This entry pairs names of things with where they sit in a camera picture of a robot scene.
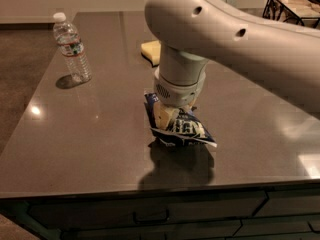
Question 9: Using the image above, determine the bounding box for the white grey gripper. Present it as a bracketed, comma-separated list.
[153, 68, 206, 130]

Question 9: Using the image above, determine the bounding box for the blue Kettle chip bag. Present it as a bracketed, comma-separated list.
[144, 93, 217, 147]

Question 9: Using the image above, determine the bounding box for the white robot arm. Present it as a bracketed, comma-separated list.
[145, 0, 320, 130]

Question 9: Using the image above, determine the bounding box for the clear plastic water bottle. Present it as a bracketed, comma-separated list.
[53, 12, 92, 83]

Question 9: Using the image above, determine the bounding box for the yellow sponge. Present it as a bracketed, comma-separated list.
[141, 40, 161, 66]

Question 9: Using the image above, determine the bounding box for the dark cabinet drawer front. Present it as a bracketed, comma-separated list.
[28, 191, 266, 230]

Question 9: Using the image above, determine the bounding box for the black drawer handle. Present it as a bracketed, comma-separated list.
[132, 209, 170, 225]

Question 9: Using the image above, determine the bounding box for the black wire napkin basket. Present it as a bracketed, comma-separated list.
[262, 0, 320, 28]

